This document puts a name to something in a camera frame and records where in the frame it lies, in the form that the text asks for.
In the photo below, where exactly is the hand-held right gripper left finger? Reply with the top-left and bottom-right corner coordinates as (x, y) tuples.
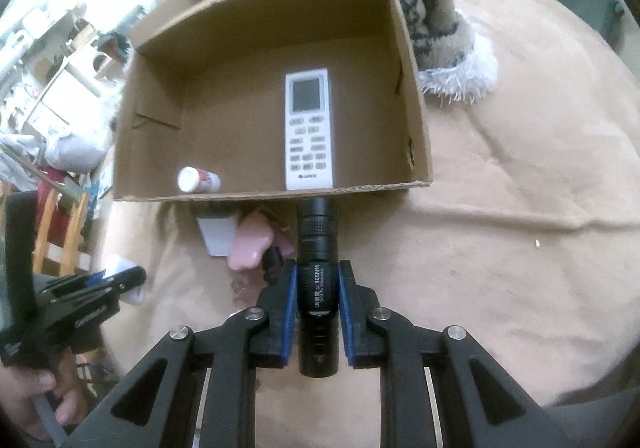
(65, 258), (301, 448)

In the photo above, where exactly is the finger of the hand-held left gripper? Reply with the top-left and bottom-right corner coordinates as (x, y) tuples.
(65, 265), (148, 310)
(37, 269), (108, 300)

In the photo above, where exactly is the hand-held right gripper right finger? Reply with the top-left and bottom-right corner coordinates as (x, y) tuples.
(339, 259), (576, 448)

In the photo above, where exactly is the black flashlight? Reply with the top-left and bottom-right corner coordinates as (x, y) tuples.
(296, 198), (343, 377)

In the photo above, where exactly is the cardboard box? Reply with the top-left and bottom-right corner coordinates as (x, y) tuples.
(112, 0), (434, 203)

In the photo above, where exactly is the person's left hand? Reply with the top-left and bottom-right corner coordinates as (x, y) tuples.
(0, 350), (85, 445)

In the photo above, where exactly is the wooden chair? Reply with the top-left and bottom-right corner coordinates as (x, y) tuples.
(2, 167), (92, 276)

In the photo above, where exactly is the pink plastic case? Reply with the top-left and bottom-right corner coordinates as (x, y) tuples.
(227, 212), (296, 272)

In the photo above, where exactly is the red cloth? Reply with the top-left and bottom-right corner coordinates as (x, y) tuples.
(44, 166), (82, 195)

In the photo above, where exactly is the white pill bottle red label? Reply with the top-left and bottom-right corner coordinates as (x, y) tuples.
(177, 166), (222, 194)

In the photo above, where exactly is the white plastic bag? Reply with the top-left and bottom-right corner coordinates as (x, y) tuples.
(44, 127), (110, 175)

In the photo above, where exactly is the tan blanket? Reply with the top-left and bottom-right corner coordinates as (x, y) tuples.
(97, 0), (640, 448)

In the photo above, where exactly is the white remote control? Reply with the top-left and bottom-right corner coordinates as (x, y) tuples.
(284, 69), (337, 191)

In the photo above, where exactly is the cluttered white shelf unit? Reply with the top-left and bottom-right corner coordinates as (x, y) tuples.
(0, 0), (128, 141)

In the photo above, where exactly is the patterned fuzzy blanket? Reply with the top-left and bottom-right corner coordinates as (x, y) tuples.
(382, 0), (501, 102)

